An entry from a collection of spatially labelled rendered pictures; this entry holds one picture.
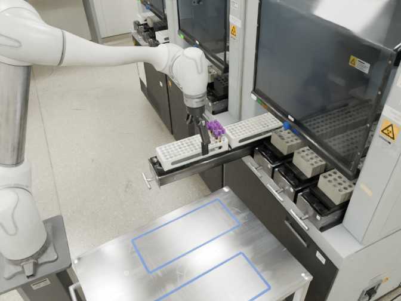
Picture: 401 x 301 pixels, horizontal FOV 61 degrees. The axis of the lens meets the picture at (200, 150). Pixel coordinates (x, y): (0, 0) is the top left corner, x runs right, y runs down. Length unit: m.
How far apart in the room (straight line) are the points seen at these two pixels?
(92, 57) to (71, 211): 1.60
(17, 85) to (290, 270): 1.01
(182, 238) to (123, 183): 1.47
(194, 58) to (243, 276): 0.72
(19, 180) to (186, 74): 0.70
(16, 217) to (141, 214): 1.22
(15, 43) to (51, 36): 0.09
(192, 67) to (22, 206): 0.72
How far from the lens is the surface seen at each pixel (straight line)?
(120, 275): 1.13
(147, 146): 2.86
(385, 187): 1.15
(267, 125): 1.56
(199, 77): 1.23
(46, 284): 1.47
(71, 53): 1.04
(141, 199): 2.43
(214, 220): 1.20
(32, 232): 1.29
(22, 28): 1.01
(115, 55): 1.11
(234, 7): 1.60
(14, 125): 1.28
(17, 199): 1.25
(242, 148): 1.51
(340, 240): 1.33
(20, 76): 1.21
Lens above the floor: 1.76
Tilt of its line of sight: 40 degrees down
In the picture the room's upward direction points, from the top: 3 degrees counter-clockwise
